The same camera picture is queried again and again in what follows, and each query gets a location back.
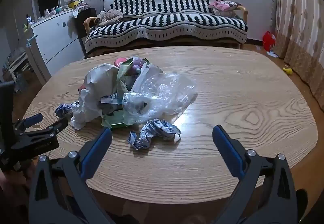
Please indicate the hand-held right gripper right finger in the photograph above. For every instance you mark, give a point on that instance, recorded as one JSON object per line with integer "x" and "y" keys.
{"x": 227, "y": 148}

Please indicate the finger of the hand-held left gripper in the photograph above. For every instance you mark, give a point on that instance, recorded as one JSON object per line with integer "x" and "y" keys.
{"x": 34, "y": 118}
{"x": 57, "y": 125}

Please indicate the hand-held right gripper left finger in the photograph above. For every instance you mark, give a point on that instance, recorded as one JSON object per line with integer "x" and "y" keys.
{"x": 97, "y": 150}

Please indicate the small foil wrapper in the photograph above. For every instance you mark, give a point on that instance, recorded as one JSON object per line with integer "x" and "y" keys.
{"x": 63, "y": 109}

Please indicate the light green carton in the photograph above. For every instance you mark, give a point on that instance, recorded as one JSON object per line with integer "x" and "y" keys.
{"x": 115, "y": 120}

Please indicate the white paper bag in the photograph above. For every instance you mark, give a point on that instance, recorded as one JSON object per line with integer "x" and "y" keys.
{"x": 88, "y": 102}

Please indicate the blue white wrapper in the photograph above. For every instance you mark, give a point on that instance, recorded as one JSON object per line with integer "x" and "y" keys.
{"x": 111, "y": 100}

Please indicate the large foil wrapper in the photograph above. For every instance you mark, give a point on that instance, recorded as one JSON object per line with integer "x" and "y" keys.
{"x": 151, "y": 130}

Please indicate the yellow green snack packet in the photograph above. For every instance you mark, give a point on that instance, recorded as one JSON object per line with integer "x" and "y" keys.
{"x": 124, "y": 74}

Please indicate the clear plastic bag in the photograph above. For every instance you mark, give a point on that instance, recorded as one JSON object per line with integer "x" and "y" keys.
{"x": 167, "y": 92}

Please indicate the pink green striped toy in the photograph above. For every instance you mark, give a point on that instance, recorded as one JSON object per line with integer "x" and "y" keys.
{"x": 119, "y": 62}

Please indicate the white tube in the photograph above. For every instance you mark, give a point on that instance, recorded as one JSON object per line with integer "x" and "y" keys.
{"x": 146, "y": 72}

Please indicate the white low rack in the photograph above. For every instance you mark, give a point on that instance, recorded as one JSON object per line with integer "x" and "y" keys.
{"x": 15, "y": 62}

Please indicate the white cabinet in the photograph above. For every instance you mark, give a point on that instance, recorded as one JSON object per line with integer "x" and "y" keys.
{"x": 55, "y": 39}

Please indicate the small green toy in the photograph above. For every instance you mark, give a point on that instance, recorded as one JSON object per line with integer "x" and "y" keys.
{"x": 25, "y": 26}

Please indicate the small yellow toy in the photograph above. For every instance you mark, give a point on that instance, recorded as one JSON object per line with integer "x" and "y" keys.
{"x": 288, "y": 70}

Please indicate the small white figurine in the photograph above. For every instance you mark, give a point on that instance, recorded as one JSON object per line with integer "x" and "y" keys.
{"x": 30, "y": 19}

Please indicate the dark side cabinet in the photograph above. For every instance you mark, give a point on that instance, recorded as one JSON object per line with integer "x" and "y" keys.
{"x": 81, "y": 29}

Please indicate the white paper scrap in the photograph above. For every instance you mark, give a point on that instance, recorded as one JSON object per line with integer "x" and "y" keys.
{"x": 272, "y": 54}

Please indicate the row of small bottles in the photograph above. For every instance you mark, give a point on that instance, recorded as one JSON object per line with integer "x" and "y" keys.
{"x": 53, "y": 11}

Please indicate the red plastic bag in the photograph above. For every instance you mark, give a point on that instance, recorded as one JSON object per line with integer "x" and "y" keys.
{"x": 268, "y": 40}

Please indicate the yellow container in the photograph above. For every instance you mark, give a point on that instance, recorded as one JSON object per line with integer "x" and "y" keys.
{"x": 72, "y": 5}

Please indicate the beige crumpled clothes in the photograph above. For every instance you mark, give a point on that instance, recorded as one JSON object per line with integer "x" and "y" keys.
{"x": 108, "y": 16}

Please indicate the pink cloth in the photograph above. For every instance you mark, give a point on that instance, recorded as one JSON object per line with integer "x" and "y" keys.
{"x": 82, "y": 7}

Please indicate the flat grey book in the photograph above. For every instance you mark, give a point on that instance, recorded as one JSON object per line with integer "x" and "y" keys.
{"x": 134, "y": 17}

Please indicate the beige cushion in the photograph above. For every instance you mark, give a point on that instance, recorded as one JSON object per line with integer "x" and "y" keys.
{"x": 225, "y": 13}

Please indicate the black white striped sofa cover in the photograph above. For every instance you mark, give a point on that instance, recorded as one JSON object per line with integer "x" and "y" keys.
{"x": 172, "y": 24}

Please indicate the beige patterned curtain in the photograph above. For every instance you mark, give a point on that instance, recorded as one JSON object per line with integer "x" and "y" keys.
{"x": 298, "y": 24}

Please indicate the pink printed pillow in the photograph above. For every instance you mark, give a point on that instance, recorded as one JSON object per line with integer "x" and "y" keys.
{"x": 225, "y": 5}

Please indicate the wooden frame sofa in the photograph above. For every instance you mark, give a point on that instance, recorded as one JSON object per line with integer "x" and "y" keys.
{"x": 87, "y": 23}

